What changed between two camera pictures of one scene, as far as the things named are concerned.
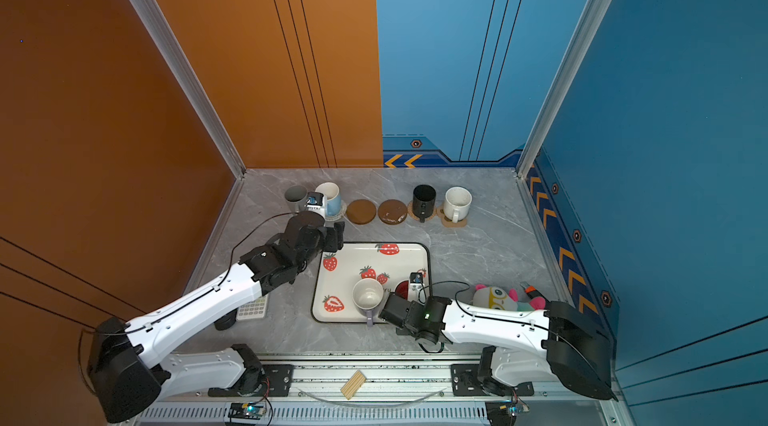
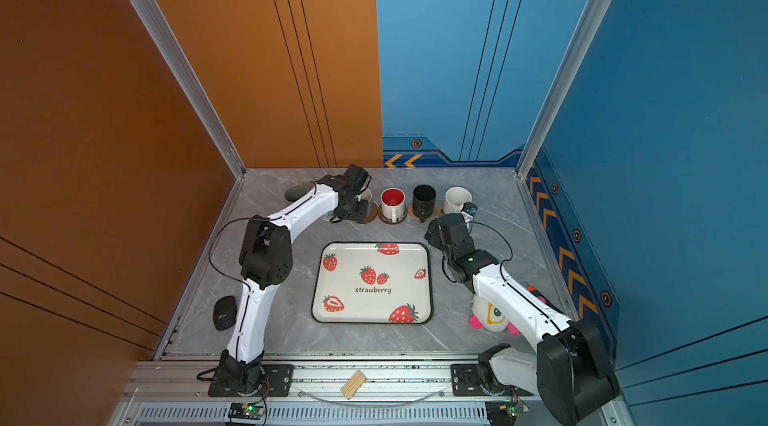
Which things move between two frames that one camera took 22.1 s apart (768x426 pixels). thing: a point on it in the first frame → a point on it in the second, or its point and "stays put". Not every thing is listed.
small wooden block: (354, 384) stays put
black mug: (423, 201) stays put
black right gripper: (400, 333) → (434, 232)
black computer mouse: (226, 321) stays put
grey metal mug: (296, 197) stays put
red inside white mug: (402, 289) → (393, 197)
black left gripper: (335, 237) → (362, 215)
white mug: (457, 203) stays put
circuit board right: (502, 413) stays put
